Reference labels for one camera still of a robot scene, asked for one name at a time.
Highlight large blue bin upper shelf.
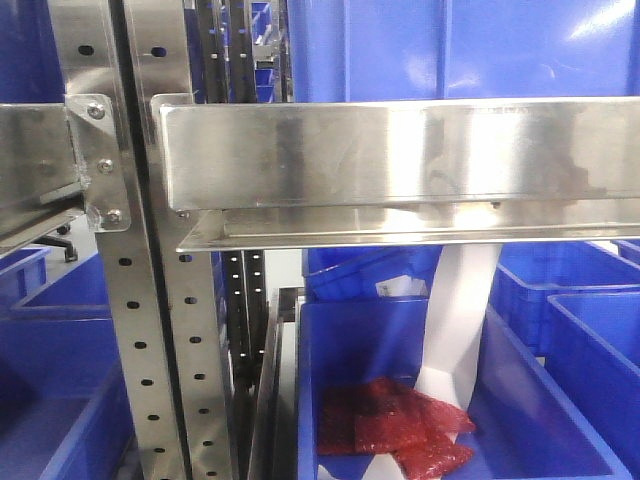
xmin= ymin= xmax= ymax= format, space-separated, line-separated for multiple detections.
xmin=288 ymin=1 xmax=639 ymax=102

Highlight blue bin behind centre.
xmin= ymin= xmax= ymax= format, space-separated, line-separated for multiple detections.
xmin=302 ymin=245 xmax=442 ymax=301

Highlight white paper strip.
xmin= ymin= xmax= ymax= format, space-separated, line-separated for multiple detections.
xmin=416 ymin=243 xmax=502 ymax=410

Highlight blue bin behind right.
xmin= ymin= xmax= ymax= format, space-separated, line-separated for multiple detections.
xmin=489 ymin=241 xmax=639 ymax=357

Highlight red bubble bags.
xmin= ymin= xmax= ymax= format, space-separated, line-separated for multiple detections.
xmin=316 ymin=377 xmax=476 ymax=479

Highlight black perforated rear upright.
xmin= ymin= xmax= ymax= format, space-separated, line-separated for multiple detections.
xmin=196 ymin=1 xmax=266 ymax=390

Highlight right steel perforated upright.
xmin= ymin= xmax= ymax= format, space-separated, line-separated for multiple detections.
xmin=124 ymin=1 xmax=238 ymax=479

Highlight steel perforated upright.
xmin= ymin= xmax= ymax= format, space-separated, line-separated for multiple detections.
xmin=124 ymin=1 xmax=238 ymax=479
xmin=48 ymin=1 xmax=187 ymax=479

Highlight blue bin with red bags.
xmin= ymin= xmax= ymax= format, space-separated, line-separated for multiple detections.
xmin=297 ymin=297 xmax=632 ymax=479

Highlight blue bin lower right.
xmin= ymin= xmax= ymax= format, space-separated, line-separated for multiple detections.
xmin=546 ymin=292 xmax=639 ymax=479

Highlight blue bin lower left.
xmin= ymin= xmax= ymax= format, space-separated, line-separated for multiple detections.
xmin=1 ymin=248 xmax=133 ymax=479

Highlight left steel perforated upright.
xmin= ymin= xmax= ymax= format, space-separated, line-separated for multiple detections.
xmin=48 ymin=1 xmax=187 ymax=479

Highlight steel shelf front rail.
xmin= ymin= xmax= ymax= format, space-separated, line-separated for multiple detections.
xmin=151 ymin=94 xmax=639 ymax=252

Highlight steel shelf rail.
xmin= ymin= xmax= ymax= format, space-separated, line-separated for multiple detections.
xmin=151 ymin=94 xmax=639 ymax=252
xmin=1 ymin=103 xmax=83 ymax=257

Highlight left steel shelf rail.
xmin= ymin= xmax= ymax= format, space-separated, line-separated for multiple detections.
xmin=1 ymin=103 xmax=83 ymax=257

